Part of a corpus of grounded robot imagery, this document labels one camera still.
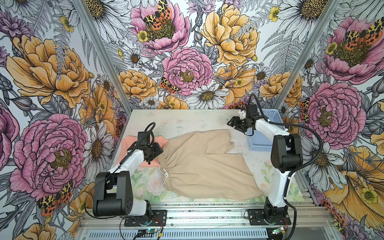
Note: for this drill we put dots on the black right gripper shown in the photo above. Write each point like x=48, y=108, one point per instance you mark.
x=235, y=120

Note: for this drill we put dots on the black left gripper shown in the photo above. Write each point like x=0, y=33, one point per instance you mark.
x=158, y=151

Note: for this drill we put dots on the beige drawstring garment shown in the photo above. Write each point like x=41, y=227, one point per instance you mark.
x=201, y=165

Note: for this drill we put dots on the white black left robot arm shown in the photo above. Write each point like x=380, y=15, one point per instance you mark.
x=113, y=192

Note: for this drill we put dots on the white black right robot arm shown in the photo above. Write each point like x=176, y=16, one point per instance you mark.
x=286, y=156

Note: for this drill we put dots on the light blue plastic basket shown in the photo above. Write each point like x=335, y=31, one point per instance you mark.
x=261, y=139

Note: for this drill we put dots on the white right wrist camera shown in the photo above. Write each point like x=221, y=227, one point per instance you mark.
x=242, y=114

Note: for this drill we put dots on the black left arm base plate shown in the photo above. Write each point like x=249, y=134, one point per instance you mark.
x=157, y=219

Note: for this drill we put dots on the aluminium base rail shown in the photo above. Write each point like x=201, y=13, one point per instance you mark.
x=217, y=221

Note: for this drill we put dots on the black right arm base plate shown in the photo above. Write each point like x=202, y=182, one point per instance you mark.
x=257, y=217

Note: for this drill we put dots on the left aluminium corner post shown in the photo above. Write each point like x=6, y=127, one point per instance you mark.
x=97, y=41

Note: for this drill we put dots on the aluminium corner post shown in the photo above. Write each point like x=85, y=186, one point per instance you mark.
x=97, y=41
x=320, y=26

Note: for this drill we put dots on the right aluminium corner post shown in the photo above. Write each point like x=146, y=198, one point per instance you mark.
x=320, y=26

